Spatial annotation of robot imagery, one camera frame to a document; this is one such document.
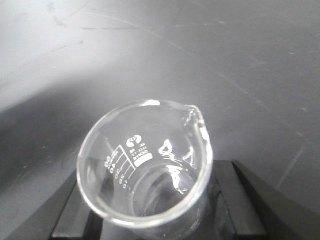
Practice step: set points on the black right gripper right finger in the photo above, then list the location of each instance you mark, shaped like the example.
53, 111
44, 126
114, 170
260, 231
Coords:
244, 207

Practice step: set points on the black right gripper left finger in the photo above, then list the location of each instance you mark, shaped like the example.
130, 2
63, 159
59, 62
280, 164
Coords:
64, 216

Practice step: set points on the small clear glass beaker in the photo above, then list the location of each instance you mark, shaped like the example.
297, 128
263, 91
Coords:
145, 166

